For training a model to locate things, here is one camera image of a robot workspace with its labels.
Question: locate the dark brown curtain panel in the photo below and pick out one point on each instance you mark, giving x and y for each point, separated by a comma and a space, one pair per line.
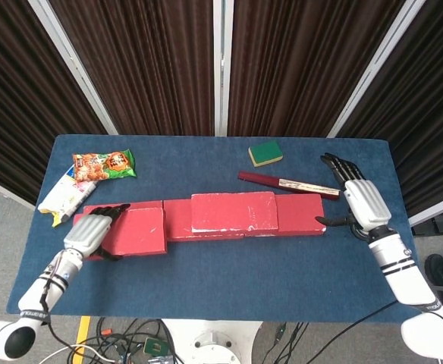
138, 64
16, 95
301, 64
426, 113

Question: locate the green circuit board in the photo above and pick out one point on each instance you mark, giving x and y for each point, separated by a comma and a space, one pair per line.
155, 346

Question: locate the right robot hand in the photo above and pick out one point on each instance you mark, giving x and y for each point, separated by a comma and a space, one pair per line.
367, 204

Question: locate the orange green snack bag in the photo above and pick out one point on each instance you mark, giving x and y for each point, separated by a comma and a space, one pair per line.
104, 165

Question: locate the blue table cloth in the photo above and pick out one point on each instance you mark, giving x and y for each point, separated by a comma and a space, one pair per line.
225, 273

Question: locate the green yellow sponge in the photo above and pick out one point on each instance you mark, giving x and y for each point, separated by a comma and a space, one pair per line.
266, 152

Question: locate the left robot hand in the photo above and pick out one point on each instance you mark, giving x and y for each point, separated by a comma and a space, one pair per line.
85, 235

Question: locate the yellow floor tape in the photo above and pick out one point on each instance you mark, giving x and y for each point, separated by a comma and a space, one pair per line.
83, 330

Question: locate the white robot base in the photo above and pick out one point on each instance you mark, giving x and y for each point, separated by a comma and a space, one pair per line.
210, 341

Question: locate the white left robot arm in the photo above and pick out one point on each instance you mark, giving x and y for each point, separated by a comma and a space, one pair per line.
43, 292

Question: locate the white screen frame post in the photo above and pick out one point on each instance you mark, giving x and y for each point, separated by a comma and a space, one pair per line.
76, 68
221, 68
373, 68

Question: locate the white screen frame rail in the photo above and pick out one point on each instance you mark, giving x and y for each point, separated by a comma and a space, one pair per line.
5, 190
437, 210

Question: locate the dark red folding fan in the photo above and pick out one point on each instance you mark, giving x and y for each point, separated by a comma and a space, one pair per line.
259, 178

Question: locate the white plastic package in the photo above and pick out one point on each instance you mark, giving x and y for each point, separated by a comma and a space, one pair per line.
64, 197

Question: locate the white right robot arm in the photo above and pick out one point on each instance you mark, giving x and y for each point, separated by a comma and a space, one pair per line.
399, 273

